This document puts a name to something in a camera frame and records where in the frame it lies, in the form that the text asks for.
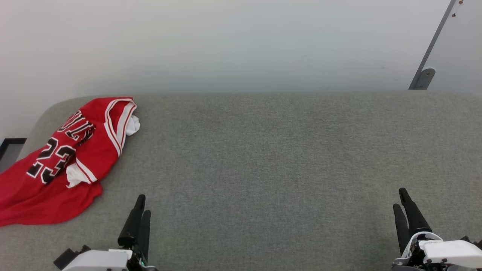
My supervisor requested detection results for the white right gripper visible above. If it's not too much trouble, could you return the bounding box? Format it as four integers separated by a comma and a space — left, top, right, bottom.
392, 187, 482, 271

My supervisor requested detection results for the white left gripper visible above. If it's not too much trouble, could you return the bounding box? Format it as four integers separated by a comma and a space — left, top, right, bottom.
62, 194, 159, 271

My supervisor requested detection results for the red basketball jersey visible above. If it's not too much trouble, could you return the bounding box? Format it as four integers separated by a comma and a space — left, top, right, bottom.
0, 97, 140, 227

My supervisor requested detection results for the black framed panel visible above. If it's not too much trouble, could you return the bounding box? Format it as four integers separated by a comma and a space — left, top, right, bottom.
0, 138, 27, 161

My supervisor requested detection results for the grey metal bracket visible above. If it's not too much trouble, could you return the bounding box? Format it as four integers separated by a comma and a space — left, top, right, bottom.
409, 0, 464, 90

